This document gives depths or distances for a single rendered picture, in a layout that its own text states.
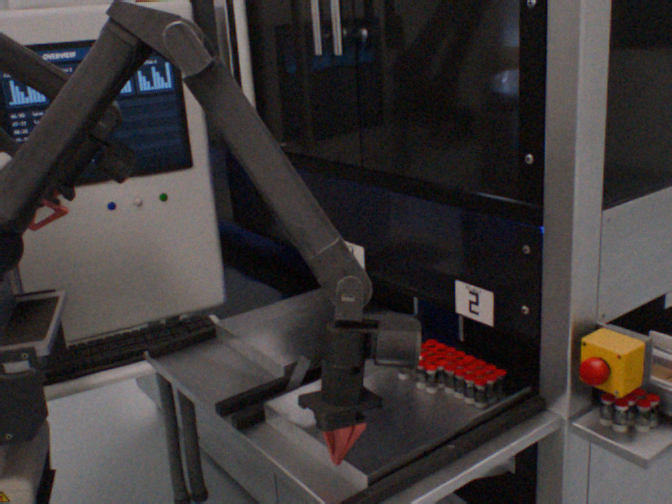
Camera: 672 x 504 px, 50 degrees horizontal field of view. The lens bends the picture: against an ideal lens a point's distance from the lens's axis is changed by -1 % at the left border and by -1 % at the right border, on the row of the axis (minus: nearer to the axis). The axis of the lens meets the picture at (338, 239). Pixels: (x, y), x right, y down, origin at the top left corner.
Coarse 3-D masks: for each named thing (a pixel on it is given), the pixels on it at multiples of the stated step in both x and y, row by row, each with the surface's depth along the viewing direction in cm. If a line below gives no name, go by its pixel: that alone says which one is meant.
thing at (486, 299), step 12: (456, 288) 125; (468, 288) 122; (456, 300) 125; (468, 300) 123; (480, 300) 121; (492, 300) 118; (468, 312) 124; (480, 312) 121; (492, 312) 119; (492, 324) 120
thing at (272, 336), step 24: (264, 312) 154; (288, 312) 158; (312, 312) 157; (240, 336) 148; (264, 336) 147; (288, 336) 147; (312, 336) 146; (264, 360) 133; (288, 360) 136; (312, 360) 131
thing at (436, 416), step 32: (320, 384) 122; (384, 384) 126; (288, 416) 118; (384, 416) 116; (416, 416) 115; (448, 416) 114; (480, 416) 109; (320, 448) 104; (352, 448) 108; (384, 448) 107; (416, 448) 101; (352, 480) 99
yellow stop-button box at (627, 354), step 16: (592, 336) 105; (608, 336) 105; (624, 336) 104; (640, 336) 104; (592, 352) 104; (608, 352) 102; (624, 352) 100; (640, 352) 102; (608, 368) 102; (624, 368) 100; (640, 368) 103; (608, 384) 103; (624, 384) 101; (640, 384) 104
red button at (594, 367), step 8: (584, 360) 102; (592, 360) 101; (600, 360) 102; (584, 368) 102; (592, 368) 101; (600, 368) 101; (584, 376) 102; (592, 376) 101; (600, 376) 100; (592, 384) 102; (600, 384) 101
